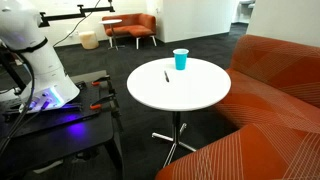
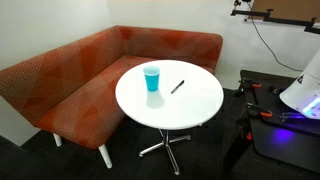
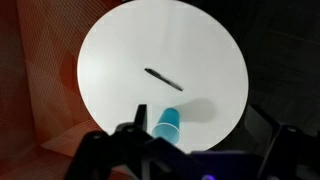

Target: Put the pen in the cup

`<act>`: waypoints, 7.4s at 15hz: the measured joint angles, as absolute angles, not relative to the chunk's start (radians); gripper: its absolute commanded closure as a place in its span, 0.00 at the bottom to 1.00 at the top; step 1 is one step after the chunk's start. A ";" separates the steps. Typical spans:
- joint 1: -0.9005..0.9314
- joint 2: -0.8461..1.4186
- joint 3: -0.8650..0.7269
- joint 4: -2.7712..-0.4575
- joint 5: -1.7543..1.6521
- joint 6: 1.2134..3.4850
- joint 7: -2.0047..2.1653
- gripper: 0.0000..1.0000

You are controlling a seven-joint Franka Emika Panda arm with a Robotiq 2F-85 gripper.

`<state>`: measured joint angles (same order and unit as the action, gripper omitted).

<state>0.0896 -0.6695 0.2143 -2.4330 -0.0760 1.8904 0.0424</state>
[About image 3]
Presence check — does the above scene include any orange patterned corner sofa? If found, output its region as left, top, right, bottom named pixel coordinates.
left=0, top=0, right=134, bottom=180

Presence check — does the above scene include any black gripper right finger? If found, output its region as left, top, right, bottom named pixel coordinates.
left=245, top=104, right=320, bottom=180

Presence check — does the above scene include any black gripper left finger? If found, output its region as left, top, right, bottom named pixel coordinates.
left=66, top=104, right=201, bottom=180

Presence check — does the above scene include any round white pedestal table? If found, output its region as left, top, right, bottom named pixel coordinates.
left=76, top=0, right=250, bottom=155

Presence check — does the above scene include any black pen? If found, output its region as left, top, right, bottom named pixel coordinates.
left=143, top=67, right=185, bottom=92

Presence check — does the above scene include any blue plastic cup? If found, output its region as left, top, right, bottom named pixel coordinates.
left=151, top=106, right=182, bottom=145

